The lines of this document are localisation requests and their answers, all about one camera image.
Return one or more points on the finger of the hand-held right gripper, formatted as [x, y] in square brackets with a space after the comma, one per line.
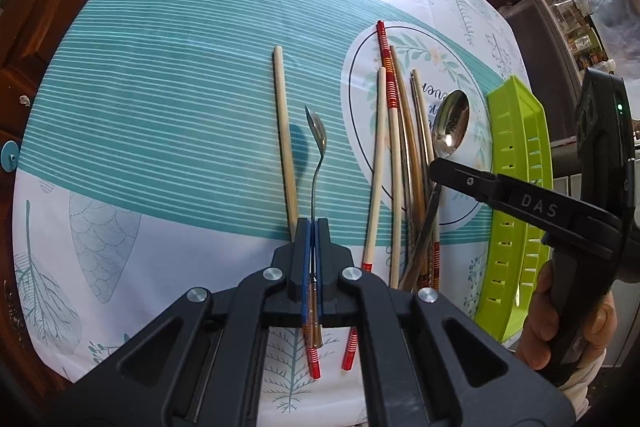
[525, 207]

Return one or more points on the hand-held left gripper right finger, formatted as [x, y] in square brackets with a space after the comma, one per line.
[323, 257]

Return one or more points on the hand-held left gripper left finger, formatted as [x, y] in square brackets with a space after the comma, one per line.
[304, 257]

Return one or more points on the green plastic utensil tray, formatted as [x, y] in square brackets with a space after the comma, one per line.
[500, 157]

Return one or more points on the tan chopstick patterned end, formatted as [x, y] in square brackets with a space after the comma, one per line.
[436, 257]

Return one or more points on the large metal spoon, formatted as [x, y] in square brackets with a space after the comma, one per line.
[452, 122]

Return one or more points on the cream chopstick red-striped end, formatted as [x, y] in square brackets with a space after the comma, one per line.
[377, 157]
[282, 117]

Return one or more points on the dark brown wooden chopstick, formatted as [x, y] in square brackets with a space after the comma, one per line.
[419, 117]

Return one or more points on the cream chopstick long red stripes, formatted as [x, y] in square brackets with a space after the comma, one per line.
[387, 72]

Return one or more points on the person's right forearm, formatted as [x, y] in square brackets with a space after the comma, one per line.
[585, 387]

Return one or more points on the person's right hand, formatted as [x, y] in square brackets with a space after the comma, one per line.
[532, 327]

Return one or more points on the glass pitcher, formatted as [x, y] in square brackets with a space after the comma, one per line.
[567, 4]

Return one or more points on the printed tablecloth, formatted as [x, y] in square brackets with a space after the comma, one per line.
[175, 107]

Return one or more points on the blue round sticker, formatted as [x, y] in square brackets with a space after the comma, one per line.
[9, 154]

